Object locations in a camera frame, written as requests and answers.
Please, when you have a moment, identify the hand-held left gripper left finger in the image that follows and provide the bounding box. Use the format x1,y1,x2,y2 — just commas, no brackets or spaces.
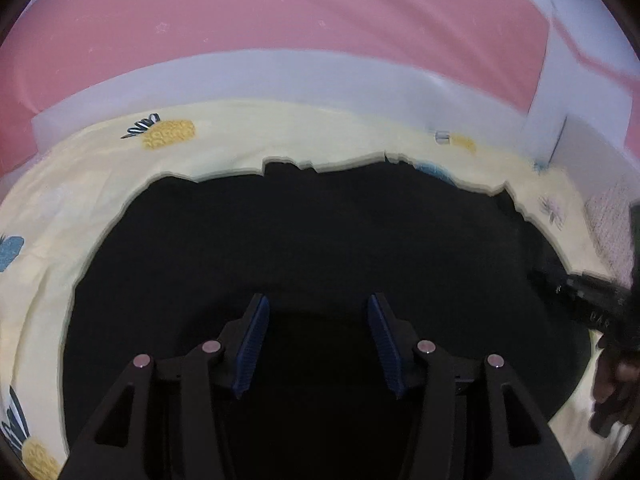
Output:
59,292,271,480

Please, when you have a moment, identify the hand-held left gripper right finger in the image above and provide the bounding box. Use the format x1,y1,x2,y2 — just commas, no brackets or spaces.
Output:
367,292,576,480

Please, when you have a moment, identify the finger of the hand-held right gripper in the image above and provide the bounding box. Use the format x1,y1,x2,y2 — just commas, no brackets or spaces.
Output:
527,269,583,298

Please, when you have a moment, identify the black long coat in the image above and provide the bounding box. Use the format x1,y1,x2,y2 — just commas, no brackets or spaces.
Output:
62,155,593,480

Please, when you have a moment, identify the person's right hand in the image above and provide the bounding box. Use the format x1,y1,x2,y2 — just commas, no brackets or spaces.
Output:
592,342,640,423

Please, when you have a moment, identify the floral pillow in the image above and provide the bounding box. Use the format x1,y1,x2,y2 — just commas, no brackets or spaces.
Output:
585,175,640,281

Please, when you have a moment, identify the beige bed headboard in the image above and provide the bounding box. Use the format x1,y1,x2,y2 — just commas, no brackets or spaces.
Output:
550,114,640,188

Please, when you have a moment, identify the yellow pineapple print bedsheet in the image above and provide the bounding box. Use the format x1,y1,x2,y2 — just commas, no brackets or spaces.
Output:
0,100,640,480

